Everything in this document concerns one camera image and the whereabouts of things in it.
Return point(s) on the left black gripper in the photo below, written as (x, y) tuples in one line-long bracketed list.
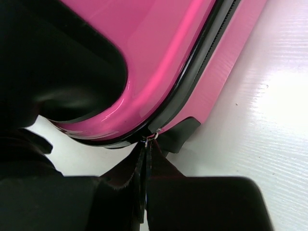
[(23, 154)]

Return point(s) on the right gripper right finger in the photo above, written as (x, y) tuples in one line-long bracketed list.
[(162, 181)]

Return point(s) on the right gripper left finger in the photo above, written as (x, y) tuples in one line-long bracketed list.
[(120, 196)]

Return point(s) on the pink hard-shell suitcase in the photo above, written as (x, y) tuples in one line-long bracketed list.
[(113, 72)]

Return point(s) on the silver zipper pull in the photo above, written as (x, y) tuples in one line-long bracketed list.
[(150, 138)]

